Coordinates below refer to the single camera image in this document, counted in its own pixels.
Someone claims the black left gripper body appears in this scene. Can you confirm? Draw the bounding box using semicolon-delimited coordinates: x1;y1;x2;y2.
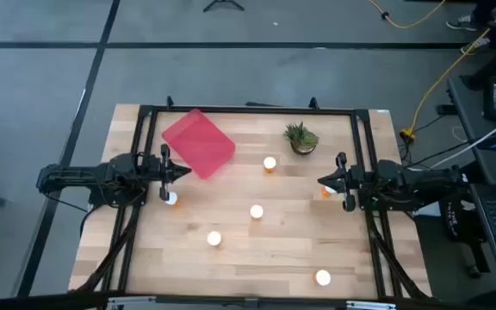
144;144;172;203

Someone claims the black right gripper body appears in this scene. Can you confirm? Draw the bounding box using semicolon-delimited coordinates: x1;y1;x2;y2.
337;152;381;213

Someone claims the pink plastic basket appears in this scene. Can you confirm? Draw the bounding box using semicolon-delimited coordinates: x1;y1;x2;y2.
161;108;237;181

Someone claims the potted succulent plant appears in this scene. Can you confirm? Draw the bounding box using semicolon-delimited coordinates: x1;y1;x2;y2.
282;121;320;156

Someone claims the black bag white lettering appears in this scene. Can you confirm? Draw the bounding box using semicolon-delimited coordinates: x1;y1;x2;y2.
439;195;490;276

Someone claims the black side desk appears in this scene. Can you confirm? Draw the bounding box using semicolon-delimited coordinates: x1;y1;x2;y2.
447;75;496;186

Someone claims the person's shoe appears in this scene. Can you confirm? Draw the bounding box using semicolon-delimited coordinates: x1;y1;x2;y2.
460;36;493;56
445;14;480;32

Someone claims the yellow extension cable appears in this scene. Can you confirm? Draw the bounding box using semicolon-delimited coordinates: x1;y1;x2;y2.
399;0;496;143
367;0;447;30

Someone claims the black cable bundle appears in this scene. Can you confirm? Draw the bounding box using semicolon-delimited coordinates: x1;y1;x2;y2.
75;204;144;295
366;210;431;301

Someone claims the black metal table frame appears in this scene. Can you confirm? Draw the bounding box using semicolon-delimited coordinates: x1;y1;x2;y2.
75;95;432;302

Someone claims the white cable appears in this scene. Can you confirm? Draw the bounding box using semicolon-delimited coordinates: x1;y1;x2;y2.
429;110;496;169

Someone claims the silver metal bracket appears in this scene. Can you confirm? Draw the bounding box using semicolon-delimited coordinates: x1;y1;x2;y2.
345;300;398;310
106;295;158;310

